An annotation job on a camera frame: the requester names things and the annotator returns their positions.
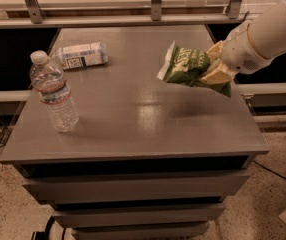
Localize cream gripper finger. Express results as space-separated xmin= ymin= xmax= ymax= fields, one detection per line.
xmin=206 ymin=41 xmax=223 ymax=60
xmin=200 ymin=59 xmax=237 ymax=85

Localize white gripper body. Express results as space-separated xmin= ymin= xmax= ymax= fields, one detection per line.
xmin=221 ymin=21 xmax=272 ymax=74

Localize green jalapeno chip bag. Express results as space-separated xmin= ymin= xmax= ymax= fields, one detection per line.
xmin=157 ymin=41 xmax=232 ymax=97

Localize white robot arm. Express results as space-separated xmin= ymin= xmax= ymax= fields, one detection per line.
xmin=199 ymin=0 xmax=286 ymax=85

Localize clear plastic water bottle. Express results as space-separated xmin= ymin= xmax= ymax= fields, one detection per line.
xmin=30 ymin=50 xmax=79 ymax=132

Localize grey drawer cabinet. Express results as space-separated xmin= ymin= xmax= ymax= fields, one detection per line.
xmin=0 ymin=25 xmax=268 ymax=240

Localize white blue drink carton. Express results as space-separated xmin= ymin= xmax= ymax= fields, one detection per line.
xmin=51 ymin=42 xmax=108 ymax=70

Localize black floor cable right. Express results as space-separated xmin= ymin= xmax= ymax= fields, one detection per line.
xmin=252 ymin=159 xmax=286 ymax=182

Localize metal railing frame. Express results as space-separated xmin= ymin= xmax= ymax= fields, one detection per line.
xmin=0 ymin=0 xmax=286 ymax=30

